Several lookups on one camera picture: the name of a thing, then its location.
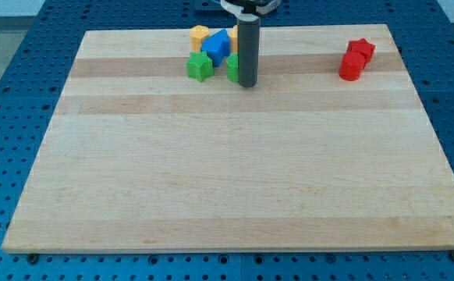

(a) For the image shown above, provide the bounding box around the green star block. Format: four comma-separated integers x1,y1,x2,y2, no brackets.
186,52,214,82

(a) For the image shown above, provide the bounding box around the green cylinder block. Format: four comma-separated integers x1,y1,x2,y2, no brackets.
225,53,239,83

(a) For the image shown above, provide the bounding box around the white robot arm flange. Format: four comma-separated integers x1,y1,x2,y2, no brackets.
220,0,282,21

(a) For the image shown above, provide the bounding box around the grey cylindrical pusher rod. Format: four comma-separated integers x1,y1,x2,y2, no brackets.
237,17,261,88

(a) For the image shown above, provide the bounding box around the blue arrow block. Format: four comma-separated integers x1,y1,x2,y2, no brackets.
200,29,231,67

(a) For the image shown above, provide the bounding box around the red star block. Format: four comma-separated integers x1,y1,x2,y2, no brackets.
346,38,376,66

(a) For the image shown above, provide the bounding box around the yellow hexagon block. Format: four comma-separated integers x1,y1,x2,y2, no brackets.
190,25,211,52

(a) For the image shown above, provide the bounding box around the wooden board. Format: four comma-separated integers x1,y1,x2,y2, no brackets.
2,24,454,254

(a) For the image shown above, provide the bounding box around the yellow block behind rod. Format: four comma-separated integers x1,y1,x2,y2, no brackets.
228,25,238,53

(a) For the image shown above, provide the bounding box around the red cylinder block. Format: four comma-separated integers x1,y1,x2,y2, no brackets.
339,52,366,81

